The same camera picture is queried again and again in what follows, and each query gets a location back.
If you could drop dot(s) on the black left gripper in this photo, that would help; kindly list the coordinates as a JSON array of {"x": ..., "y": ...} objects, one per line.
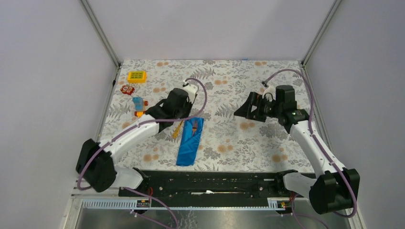
[{"x": 190, "y": 106}]

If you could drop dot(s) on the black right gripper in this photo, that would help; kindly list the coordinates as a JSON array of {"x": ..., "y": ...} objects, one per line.
[{"x": 255, "y": 99}]

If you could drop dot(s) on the wooden fork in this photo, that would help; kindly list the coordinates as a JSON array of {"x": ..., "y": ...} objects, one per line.
[{"x": 195, "y": 127}]

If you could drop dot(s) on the wooden spoon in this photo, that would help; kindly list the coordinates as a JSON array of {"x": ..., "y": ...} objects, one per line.
[{"x": 177, "y": 130}]

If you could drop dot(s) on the blue cloth napkin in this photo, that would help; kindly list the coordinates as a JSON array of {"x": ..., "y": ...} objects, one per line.
[{"x": 189, "y": 144}]

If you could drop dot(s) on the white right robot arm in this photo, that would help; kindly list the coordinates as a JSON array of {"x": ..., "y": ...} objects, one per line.
[{"x": 335, "y": 187}]

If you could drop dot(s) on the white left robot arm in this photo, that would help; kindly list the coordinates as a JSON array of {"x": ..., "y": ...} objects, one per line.
[{"x": 97, "y": 163}]

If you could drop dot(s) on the blue toy train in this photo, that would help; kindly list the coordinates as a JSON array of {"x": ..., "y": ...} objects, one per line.
[{"x": 140, "y": 106}]

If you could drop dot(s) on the floral tablecloth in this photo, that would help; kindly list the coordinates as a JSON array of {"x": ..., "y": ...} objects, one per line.
[{"x": 228, "y": 143}]

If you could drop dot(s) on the red owl toy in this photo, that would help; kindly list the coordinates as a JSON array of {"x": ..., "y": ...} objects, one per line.
[{"x": 127, "y": 89}]

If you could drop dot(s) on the yellow green toy block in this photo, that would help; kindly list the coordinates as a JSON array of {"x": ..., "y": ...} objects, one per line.
[{"x": 137, "y": 77}]

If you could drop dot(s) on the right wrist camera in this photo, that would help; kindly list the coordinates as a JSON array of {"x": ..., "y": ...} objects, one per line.
[{"x": 269, "y": 92}]

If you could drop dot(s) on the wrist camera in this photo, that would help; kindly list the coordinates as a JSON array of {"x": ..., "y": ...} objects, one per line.
[
  {"x": 191, "y": 89},
  {"x": 269, "y": 92}
]

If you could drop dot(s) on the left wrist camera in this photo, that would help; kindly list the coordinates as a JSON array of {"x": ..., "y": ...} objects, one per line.
[{"x": 191, "y": 89}]

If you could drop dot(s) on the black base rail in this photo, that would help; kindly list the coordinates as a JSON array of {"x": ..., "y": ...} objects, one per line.
[{"x": 213, "y": 189}]

